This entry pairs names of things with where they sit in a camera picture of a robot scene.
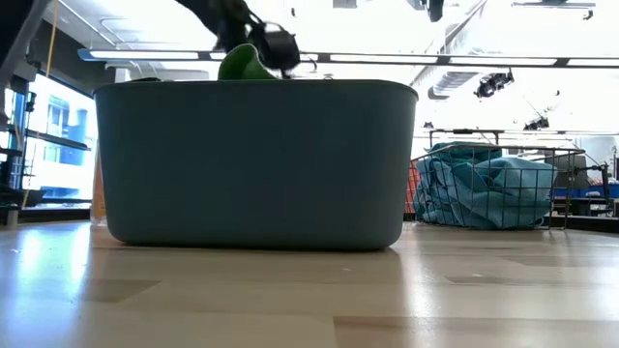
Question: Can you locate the metal wire basket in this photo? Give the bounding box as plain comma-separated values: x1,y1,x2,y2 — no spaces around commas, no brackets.
409,143,587,231

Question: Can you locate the long ceiling light bar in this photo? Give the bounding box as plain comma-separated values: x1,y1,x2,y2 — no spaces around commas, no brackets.
76,47,619,69

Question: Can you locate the red orange box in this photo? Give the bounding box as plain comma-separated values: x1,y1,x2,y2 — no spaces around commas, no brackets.
404,159,423,215

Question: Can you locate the dark teal plastic basket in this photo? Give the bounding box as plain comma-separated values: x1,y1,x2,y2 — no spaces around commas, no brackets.
93,79,420,252

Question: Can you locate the black ceiling track light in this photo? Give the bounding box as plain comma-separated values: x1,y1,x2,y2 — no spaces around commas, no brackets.
473,70,516,100
523,115,551,131

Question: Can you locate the yellow hanging strap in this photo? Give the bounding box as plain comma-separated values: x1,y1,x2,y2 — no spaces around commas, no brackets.
45,0,60,78

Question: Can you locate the black overhead rail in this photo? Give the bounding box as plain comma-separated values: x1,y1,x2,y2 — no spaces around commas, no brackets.
428,127,619,137

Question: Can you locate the blue table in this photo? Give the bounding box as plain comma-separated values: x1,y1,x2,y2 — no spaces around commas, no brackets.
550,183,619,200

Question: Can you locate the dark grey monitor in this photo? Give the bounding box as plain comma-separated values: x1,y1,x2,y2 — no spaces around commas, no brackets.
545,154,590,190

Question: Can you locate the blue microfiber towel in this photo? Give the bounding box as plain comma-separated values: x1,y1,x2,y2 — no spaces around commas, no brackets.
463,155,558,229
413,157,485,228
428,141,503,164

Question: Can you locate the green microfiber towel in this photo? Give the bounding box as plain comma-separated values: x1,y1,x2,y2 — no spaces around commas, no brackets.
217,43,280,82

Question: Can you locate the spray bottle with orange label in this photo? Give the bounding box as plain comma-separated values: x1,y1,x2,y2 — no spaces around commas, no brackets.
89,144,106,226

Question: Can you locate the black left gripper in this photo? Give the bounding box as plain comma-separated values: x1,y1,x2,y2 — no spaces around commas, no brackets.
251,22,302,78

